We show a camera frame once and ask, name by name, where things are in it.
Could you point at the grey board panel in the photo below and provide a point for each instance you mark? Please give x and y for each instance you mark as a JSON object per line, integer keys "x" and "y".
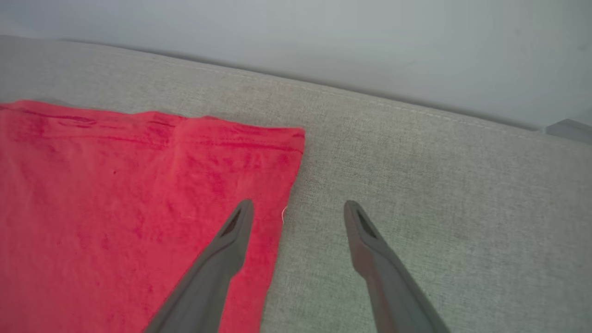
{"x": 571, "y": 131}

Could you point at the grey padded work surface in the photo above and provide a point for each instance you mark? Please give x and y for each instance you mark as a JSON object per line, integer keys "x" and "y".
{"x": 416, "y": 162}

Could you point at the red and white garment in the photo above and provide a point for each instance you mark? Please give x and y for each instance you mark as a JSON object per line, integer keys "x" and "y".
{"x": 115, "y": 208}

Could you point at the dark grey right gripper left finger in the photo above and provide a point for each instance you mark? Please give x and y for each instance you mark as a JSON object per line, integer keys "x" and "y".
{"x": 212, "y": 277}

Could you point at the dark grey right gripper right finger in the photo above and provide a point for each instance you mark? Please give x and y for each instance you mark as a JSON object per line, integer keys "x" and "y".
{"x": 384, "y": 277}

